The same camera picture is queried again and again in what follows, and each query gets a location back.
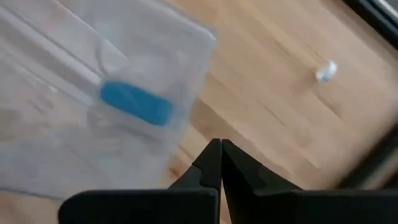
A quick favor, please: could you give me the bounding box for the blue bandage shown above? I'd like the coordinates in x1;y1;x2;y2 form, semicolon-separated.
99;80;174;127

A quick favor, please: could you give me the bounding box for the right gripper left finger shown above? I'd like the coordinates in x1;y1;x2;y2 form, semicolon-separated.
58;138;223;224

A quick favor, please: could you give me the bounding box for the small white paper scrap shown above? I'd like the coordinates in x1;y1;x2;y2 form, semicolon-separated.
315;60;338;83

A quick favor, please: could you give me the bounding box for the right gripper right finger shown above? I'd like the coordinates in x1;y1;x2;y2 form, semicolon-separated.
221;139;398;224

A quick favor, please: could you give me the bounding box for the clear plastic container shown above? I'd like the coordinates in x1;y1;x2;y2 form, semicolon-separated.
0;0;218;200

